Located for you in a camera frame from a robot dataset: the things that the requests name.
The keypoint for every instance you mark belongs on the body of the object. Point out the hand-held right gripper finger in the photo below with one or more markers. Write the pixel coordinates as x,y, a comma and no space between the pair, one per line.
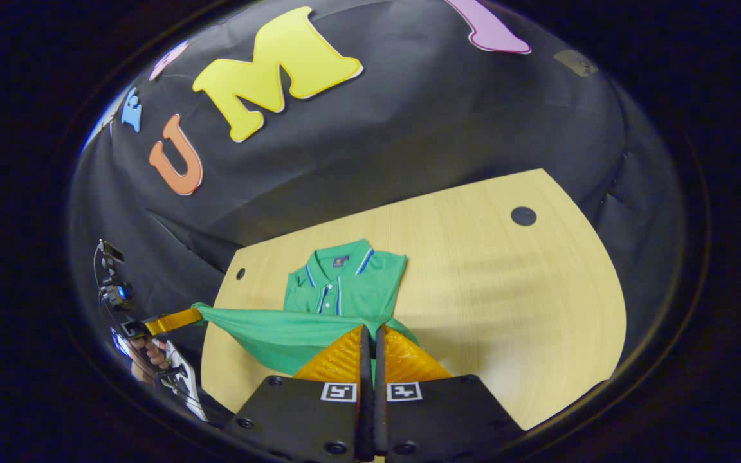
379,411
365,366

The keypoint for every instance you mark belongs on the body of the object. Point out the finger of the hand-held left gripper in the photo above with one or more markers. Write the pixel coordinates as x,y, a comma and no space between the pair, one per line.
174,321

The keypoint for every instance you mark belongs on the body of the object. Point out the green T-shirt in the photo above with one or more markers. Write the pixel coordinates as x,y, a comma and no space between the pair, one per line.
351,289

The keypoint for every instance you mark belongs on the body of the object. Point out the white and black shoe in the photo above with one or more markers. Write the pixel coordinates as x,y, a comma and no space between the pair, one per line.
187,386

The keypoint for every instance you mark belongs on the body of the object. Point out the black backdrop cloth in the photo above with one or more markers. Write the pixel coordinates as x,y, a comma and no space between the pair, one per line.
409,116

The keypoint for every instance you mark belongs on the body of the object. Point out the brown tape patch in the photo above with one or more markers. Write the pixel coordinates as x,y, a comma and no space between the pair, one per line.
576,63

